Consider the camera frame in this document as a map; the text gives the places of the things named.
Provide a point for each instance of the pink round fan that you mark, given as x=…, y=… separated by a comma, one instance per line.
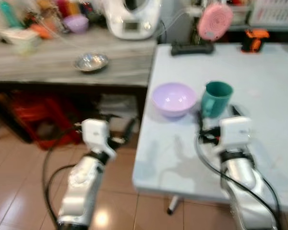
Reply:
x=215, y=21

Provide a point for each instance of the green plastic mug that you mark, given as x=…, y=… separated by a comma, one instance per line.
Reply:
x=216, y=98

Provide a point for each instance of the red plastic crate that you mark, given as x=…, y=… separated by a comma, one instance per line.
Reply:
x=43, y=117

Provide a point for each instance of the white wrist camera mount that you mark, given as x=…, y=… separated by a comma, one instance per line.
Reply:
x=95, y=133
x=234, y=133

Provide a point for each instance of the white kitchen appliance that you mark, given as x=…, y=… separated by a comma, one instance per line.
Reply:
x=133, y=19

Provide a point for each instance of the grey wooden counter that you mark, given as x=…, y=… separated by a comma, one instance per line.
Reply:
x=48, y=67

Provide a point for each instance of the white plastic basket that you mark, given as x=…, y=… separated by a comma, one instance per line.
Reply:
x=273, y=12

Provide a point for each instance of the large lilac plastic bowl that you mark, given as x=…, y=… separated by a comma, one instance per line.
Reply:
x=174, y=99

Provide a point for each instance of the white table leg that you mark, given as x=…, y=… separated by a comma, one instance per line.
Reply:
x=173, y=205

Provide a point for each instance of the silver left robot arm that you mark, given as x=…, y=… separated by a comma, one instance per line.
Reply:
x=84, y=184

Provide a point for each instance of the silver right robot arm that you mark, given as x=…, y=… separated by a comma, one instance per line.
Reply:
x=245, y=184

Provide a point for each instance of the orange and black tool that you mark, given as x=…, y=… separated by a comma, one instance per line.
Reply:
x=254, y=40

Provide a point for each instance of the white lidded container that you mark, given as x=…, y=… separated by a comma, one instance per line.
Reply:
x=21, y=39

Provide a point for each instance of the stainless steel bowl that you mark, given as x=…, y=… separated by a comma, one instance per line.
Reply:
x=90, y=62

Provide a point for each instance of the small purple bowl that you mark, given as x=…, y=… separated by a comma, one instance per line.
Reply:
x=76, y=23

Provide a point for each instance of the black fan base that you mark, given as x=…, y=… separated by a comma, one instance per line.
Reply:
x=192, y=49

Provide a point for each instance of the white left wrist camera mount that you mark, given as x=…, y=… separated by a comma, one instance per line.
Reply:
x=95, y=133

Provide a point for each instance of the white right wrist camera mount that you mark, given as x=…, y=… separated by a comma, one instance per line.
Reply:
x=234, y=133

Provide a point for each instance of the teal bottle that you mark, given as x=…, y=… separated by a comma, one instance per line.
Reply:
x=9, y=13

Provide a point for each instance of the orange small item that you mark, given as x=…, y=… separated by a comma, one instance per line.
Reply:
x=41, y=30

